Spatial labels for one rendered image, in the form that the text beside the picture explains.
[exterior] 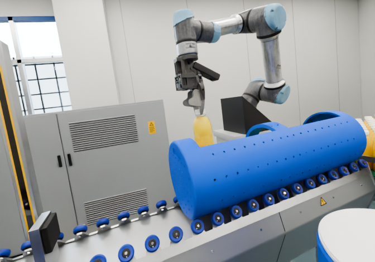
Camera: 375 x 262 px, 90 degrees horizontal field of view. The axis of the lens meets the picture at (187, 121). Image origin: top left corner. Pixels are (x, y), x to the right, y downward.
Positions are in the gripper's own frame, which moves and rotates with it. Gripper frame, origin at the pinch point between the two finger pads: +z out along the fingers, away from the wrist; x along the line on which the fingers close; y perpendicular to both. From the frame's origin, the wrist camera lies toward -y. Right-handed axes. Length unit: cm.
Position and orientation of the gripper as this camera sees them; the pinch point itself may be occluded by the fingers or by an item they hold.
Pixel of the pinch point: (200, 111)
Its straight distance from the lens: 70.5
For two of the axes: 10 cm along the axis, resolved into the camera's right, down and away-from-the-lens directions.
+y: -9.3, 1.6, -3.4
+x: 3.5, 0.5, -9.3
